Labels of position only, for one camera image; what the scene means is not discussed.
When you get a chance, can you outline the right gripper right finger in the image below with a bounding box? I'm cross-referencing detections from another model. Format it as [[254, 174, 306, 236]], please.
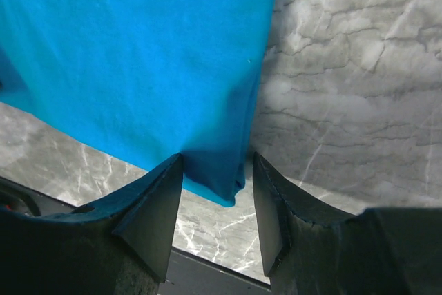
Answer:
[[253, 154, 441, 294]]

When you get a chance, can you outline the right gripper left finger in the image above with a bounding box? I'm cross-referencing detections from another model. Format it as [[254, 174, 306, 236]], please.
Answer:
[[1, 154, 183, 294]]

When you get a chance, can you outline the teal t shirt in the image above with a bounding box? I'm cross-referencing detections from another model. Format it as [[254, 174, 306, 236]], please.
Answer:
[[1, 0, 274, 207]]

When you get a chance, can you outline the black base beam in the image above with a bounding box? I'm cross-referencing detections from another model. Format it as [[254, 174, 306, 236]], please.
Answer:
[[1, 178, 271, 295]]

